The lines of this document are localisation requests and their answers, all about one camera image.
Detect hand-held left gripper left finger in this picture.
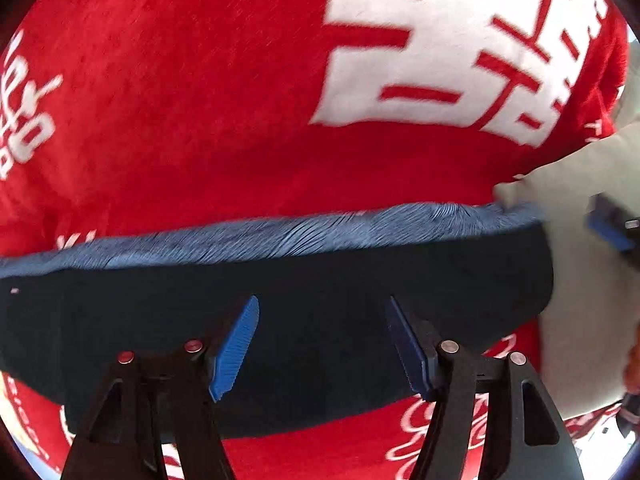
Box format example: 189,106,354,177
60,295,261,480

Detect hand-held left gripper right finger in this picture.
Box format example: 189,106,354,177
385,296,583,480

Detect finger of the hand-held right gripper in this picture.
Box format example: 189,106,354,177
586,194,640,261

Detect black pants with patterned waistband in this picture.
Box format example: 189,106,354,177
0,201,556,441

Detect pale cushion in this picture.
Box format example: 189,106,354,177
492,110,640,413

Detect red printed blanket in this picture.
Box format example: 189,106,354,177
0,0,640,480

